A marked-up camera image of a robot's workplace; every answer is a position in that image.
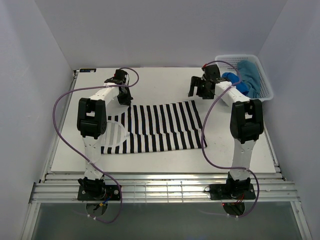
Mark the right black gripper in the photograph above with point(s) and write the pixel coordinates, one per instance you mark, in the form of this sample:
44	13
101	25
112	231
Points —
196	81

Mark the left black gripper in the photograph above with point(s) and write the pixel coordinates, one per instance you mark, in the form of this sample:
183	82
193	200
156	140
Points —
126	101

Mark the black white striped tank top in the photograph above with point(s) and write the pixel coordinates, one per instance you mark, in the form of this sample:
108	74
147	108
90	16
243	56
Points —
154	128

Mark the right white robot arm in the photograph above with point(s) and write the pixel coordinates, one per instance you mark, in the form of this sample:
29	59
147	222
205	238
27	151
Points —
246	118

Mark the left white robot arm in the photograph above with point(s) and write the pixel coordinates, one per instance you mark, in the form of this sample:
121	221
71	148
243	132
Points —
92	118

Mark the teal tank top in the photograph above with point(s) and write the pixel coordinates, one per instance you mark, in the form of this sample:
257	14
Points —
250	85

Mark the white plastic basket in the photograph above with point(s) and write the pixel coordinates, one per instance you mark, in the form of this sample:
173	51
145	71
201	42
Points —
227	64

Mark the blue label sticker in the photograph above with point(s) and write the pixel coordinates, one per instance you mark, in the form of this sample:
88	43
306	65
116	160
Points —
87	70

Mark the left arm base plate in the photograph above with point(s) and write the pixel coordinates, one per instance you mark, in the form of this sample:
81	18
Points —
97	190

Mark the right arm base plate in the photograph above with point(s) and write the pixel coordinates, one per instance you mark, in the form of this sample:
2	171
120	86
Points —
231	190

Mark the aluminium rail frame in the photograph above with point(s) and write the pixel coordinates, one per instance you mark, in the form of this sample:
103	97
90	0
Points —
161	188

